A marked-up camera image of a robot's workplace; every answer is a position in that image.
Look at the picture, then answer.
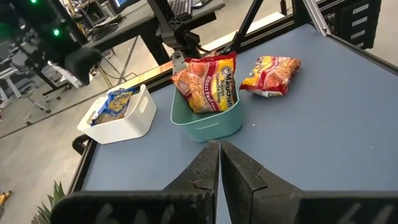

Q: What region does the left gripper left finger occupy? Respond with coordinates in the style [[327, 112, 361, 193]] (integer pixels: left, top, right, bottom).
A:
[[51, 140, 220, 224]]

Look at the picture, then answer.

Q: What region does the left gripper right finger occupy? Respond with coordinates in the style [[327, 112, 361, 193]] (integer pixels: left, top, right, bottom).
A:
[[220, 140, 398, 224]]

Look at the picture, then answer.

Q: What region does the blue Maruchan ramen packet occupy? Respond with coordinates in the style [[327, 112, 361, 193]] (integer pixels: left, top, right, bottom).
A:
[[90, 86, 137, 127]]

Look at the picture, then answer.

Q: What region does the red Maruchan ramen packet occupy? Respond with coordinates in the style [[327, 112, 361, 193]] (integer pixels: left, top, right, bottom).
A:
[[185, 51, 239, 114], [170, 67, 195, 103], [238, 55, 302, 98]]

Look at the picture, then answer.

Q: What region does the grey office chair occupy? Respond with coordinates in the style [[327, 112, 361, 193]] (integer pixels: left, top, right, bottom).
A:
[[0, 40, 53, 126]]

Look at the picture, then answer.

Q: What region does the teal plastic bin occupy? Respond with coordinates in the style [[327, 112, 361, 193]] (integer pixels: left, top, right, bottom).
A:
[[170, 83, 243, 143]]

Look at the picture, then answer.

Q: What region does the monitor with blue screen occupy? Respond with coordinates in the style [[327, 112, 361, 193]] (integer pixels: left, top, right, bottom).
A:
[[108, 0, 141, 15]]

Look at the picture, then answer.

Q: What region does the white plastic bin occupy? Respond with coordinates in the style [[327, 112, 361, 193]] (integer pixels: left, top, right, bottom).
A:
[[76, 83, 158, 146]]

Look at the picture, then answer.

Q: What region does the black keyboard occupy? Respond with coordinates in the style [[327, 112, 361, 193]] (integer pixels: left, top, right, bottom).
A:
[[167, 0, 194, 20]]

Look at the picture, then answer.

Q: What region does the succulent plant in black pot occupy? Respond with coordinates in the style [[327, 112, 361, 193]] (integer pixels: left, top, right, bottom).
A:
[[30, 180, 68, 224]]

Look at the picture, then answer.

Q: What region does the silver aluminium bar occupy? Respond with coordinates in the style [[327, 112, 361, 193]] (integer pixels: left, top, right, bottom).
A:
[[302, 0, 333, 37]]

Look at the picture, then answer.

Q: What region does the black cabinet with white labels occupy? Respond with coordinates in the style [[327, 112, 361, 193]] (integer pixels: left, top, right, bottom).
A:
[[323, 0, 384, 50]]

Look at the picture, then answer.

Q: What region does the coiled black cable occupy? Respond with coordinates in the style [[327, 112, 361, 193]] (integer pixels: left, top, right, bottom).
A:
[[86, 21, 121, 42]]

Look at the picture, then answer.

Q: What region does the yellow floor cable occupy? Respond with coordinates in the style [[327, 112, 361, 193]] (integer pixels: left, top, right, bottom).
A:
[[0, 189, 14, 207]]

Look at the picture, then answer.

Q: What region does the black aluminium rig frame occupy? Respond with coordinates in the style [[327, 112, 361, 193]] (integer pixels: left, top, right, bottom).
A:
[[67, 0, 398, 195]]

